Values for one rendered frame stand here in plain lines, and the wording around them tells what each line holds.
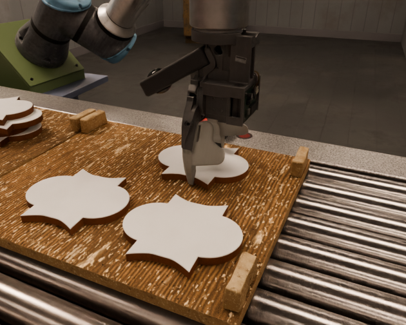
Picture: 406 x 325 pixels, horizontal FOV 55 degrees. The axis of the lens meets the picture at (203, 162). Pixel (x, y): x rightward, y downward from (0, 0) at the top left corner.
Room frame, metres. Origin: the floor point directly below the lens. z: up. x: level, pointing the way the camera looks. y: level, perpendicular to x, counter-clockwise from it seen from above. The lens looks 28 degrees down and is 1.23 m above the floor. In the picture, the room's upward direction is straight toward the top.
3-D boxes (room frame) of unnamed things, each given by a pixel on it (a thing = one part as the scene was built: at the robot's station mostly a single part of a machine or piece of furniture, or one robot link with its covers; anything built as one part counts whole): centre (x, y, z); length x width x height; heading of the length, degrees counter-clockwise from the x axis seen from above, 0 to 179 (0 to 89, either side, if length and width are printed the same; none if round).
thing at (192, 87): (0.52, -0.03, 1.08); 0.09 x 0.08 x 0.12; 66
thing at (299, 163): (0.52, -0.15, 0.95); 0.06 x 0.02 x 0.03; 156
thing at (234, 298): (0.28, -0.04, 0.95); 0.06 x 0.02 x 0.03; 156
